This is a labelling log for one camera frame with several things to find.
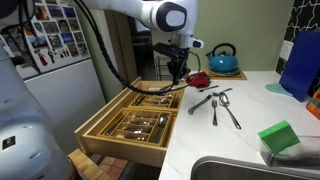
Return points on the red cloth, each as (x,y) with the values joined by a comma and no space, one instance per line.
(198,80)

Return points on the wooden cutlery tray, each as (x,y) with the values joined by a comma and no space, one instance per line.
(138,126)
(169,101)

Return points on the steel sink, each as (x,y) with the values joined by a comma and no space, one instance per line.
(217,168)

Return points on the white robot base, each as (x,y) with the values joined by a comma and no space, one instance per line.
(28,150)

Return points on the clear sponge holder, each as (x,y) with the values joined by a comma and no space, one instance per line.
(305,154)

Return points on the white refrigerator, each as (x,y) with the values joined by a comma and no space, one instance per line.
(46,43)

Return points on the small silver knife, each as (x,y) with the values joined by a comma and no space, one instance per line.
(207,88)

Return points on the silver fork large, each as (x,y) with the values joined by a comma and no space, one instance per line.
(214,106)

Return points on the wooden trivet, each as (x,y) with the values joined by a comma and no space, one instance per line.
(217,76)

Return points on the white wall outlet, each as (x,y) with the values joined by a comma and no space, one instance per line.
(286,49)

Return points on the green sponge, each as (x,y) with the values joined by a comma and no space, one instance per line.
(279,137)

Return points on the wooden stool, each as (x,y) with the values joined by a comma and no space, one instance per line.
(86,166)

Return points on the blue kettle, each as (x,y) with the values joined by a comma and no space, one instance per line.
(222,62)

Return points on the wooden kitchen drawer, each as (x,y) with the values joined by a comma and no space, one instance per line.
(146,154)

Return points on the teal silicone mat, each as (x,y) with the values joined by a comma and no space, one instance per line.
(277,88)

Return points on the small silver spoon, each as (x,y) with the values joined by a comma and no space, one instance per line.
(223,91)

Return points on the rear wooden cutlery tray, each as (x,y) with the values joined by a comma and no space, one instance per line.
(169,101)

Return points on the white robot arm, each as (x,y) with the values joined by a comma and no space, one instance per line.
(177,17)

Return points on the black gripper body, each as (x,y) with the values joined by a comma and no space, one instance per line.
(173,56)

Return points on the blue cutting board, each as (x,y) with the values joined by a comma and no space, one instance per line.
(303,64)

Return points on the colourful block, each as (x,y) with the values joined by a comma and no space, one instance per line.
(313,105)

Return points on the front wooden cutlery tray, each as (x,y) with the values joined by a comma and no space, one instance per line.
(138,126)

